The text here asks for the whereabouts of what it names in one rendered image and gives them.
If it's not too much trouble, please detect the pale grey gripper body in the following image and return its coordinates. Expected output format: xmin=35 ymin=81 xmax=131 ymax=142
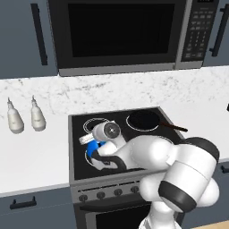
xmin=78 ymin=132 xmax=97 ymax=147

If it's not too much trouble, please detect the blue and white kettle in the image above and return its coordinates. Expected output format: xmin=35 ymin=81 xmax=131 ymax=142
xmin=85 ymin=140 xmax=128 ymax=173

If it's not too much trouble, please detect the black stove with oven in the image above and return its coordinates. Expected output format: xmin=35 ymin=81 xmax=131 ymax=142
xmin=67 ymin=106 xmax=192 ymax=229

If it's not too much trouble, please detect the white bottle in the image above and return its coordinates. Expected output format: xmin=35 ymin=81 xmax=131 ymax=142
xmin=6 ymin=97 xmax=25 ymax=134
xmin=30 ymin=95 xmax=47 ymax=132

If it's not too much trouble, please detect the black frying pan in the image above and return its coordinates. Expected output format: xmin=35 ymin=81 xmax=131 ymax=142
xmin=126 ymin=110 xmax=189 ymax=133

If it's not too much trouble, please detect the black oven door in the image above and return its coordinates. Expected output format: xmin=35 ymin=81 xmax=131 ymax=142
xmin=73 ymin=201 xmax=186 ymax=229

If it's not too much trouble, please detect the blue-grey drawer front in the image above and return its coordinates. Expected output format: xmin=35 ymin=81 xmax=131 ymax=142
xmin=181 ymin=160 xmax=229 ymax=229
xmin=0 ymin=185 xmax=77 ymax=229

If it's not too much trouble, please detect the black and grey microwave oven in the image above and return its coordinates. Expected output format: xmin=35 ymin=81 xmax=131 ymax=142
xmin=47 ymin=0 xmax=220 ymax=78

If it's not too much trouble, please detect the blue-grey cupboard door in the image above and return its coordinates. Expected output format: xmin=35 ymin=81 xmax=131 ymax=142
xmin=201 ymin=0 xmax=229 ymax=68
xmin=0 ymin=0 xmax=59 ymax=80

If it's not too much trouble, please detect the black oven door handle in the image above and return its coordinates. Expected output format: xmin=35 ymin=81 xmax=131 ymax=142
xmin=78 ymin=199 xmax=151 ymax=213

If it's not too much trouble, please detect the black cupboard handle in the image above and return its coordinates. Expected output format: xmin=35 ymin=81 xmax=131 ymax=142
xmin=208 ymin=3 xmax=229 ymax=58
xmin=30 ymin=3 xmax=49 ymax=66

